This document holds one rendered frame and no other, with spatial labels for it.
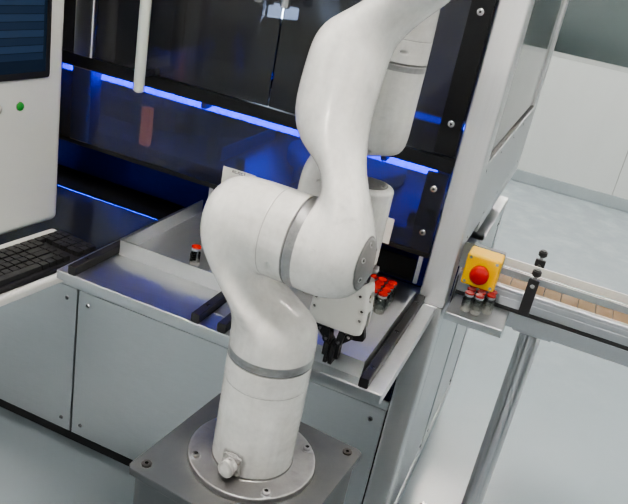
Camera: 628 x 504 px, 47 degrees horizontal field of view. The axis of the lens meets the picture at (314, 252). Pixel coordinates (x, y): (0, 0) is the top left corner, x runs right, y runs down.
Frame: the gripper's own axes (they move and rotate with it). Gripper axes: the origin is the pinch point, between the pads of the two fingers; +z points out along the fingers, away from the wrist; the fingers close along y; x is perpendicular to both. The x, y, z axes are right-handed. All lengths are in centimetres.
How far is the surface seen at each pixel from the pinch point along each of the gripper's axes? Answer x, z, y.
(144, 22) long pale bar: -32, -41, 65
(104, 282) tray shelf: -0.8, 4.3, 48.6
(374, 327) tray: -20.6, 4.0, -2.3
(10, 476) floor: -23, 92, 91
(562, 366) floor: -207, 91, -53
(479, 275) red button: -35.2, -8.0, -18.2
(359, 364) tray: -1.5, 1.6, -5.2
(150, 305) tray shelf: 0.9, 4.3, 36.7
